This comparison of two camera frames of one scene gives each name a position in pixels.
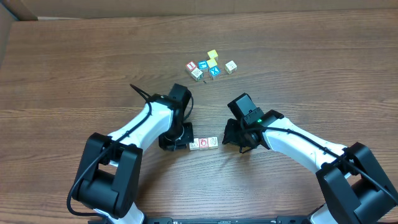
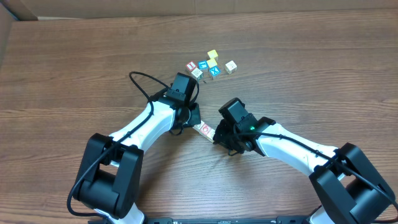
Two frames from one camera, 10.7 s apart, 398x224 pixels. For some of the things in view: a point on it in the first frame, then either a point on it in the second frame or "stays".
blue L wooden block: [203, 65] stays
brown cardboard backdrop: [30, 9] stays
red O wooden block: [203, 144] → [208, 131]
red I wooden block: [191, 66] stays
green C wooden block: [196, 74] stays
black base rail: [216, 219] stays
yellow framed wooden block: [212, 142] → [211, 132]
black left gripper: [185, 135] → [195, 115]
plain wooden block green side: [194, 145] → [198, 127]
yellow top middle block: [211, 63] stays
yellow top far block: [212, 53] stays
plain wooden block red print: [231, 67] stays
